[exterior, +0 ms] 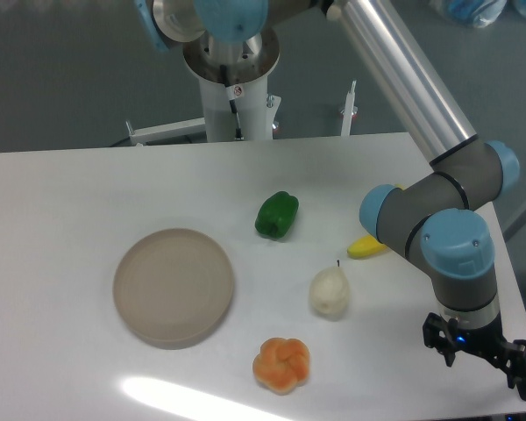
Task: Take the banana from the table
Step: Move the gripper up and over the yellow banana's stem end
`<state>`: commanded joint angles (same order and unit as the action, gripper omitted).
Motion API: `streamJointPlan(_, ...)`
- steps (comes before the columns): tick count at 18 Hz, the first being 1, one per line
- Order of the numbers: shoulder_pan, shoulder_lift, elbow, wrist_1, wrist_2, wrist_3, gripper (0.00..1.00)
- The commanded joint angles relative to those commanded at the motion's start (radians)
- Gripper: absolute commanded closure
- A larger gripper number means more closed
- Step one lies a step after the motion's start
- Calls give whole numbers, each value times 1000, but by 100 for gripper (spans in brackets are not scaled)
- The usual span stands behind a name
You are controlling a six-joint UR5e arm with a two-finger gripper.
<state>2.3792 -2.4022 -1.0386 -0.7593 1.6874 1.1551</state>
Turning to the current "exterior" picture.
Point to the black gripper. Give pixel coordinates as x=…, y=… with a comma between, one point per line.
x=486, y=342

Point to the yellow banana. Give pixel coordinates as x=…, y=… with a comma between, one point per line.
x=367, y=247

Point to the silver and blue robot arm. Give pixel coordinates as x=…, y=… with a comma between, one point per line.
x=433, y=224

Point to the white pear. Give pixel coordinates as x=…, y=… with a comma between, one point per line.
x=329, y=292

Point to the orange knotted bread roll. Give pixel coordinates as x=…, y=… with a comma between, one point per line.
x=282, y=365

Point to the green bell pepper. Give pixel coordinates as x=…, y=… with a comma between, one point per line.
x=276, y=215

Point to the beige round plate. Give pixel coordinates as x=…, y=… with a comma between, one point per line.
x=173, y=288

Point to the white right support bracket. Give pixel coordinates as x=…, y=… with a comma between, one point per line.
x=349, y=110

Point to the white support bracket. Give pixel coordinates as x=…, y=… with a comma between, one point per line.
x=349, y=110
x=159, y=133

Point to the white left support bracket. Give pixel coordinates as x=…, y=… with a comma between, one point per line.
x=159, y=133

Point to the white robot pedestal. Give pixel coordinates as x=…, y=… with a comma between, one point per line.
x=233, y=83

